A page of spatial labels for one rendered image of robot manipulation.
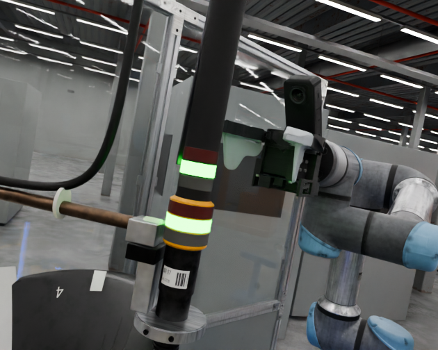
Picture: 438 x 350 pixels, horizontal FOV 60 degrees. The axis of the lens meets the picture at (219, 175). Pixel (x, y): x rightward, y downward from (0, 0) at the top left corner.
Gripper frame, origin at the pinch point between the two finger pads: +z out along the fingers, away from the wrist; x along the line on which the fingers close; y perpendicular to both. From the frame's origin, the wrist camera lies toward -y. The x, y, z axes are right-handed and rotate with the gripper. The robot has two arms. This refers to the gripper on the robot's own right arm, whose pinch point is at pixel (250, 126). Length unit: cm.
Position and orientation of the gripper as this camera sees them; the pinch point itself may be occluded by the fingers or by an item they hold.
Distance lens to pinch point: 42.9
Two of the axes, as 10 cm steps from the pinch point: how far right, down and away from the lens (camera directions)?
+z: -5.8, -0.7, -8.2
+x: -8.0, -1.8, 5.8
